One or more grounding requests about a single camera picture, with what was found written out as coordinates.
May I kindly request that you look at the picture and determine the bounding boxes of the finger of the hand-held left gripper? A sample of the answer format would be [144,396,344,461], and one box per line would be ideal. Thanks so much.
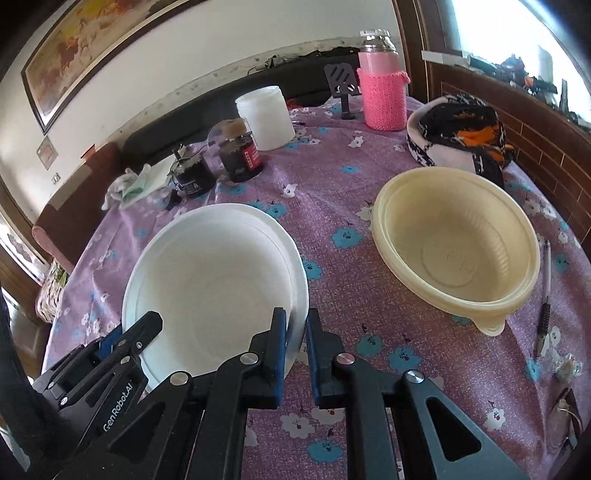
[111,311,164,365]
[95,330,125,365]

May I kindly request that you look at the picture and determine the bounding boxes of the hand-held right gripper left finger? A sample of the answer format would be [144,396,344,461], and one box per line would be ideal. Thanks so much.
[55,307,289,480]

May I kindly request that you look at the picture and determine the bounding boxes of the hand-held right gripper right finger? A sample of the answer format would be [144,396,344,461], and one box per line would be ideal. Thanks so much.
[305,308,532,480]

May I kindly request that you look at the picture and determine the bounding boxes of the cream plastic bowl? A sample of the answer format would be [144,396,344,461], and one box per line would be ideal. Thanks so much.
[374,185,542,336]
[372,167,541,319]

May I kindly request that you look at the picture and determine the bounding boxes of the brown armchair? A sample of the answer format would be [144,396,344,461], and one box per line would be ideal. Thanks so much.
[32,141,123,273]

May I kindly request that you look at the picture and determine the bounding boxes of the white cloth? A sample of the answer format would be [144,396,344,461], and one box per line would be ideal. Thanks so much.
[102,164,153,210]

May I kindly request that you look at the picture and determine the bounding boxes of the white paper sheet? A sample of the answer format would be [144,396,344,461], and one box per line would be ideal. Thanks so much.
[139,159,178,195]

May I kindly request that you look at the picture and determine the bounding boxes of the purple floral tablecloth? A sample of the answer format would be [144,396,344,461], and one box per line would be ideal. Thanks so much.
[41,95,591,480]

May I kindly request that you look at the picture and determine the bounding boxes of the black glass jar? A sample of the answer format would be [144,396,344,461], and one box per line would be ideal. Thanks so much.
[168,143,217,199]

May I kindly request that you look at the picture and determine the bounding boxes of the dark jar with red label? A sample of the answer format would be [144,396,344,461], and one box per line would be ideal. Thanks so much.
[217,131,264,183]

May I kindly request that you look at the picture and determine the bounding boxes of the clear plastic cup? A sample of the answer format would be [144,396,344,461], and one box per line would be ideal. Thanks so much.
[208,117,252,178]

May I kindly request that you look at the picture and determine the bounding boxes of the black sofa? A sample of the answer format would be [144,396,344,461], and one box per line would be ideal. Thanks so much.
[121,44,365,178]

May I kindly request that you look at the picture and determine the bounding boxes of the white plastic jar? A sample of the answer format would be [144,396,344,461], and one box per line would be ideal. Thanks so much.
[235,85,296,151]

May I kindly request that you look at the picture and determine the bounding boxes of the white and black pen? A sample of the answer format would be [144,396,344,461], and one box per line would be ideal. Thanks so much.
[534,240,552,358]

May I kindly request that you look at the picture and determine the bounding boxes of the clear plastic wrapper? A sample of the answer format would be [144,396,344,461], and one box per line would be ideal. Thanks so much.
[554,353,583,384]

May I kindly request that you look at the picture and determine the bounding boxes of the eyeglasses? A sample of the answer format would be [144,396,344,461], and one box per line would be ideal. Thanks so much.
[551,388,585,444]

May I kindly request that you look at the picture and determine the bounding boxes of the pink bottle with knitted sleeve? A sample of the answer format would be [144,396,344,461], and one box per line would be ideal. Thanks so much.
[358,30,411,132]

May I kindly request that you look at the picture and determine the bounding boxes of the black and orange cap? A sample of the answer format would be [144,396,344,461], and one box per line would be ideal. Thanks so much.
[406,92,515,188]

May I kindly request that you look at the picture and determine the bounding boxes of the framed horse painting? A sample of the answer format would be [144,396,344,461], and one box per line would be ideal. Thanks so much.
[21,0,222,136]

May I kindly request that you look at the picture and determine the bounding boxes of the black phone stand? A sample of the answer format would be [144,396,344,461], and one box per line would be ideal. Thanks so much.
[323,63,362,120]

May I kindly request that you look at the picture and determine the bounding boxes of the pile of dark tools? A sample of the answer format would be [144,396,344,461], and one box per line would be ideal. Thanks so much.
[466,51,583,121]

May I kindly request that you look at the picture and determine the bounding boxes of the small wall sign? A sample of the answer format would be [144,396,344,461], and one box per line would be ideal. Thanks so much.
[37,136,58,169]

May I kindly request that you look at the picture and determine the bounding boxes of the wooden window frame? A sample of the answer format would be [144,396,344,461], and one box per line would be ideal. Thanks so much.
[392,0,462,100]

